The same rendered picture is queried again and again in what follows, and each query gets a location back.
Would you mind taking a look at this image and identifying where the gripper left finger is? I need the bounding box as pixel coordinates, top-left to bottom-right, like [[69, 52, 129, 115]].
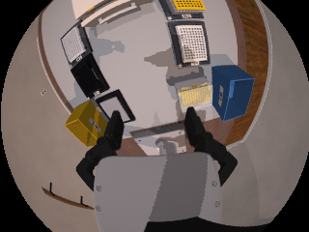
[[76, 110, 125, 191]]

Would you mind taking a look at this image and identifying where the blue open-top bin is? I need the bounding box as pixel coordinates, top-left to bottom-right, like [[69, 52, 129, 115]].
[[211, 66, 255, 122]]

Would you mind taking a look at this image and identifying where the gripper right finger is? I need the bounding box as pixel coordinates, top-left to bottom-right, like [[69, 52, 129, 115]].
[[184, 106, 238, 187]]

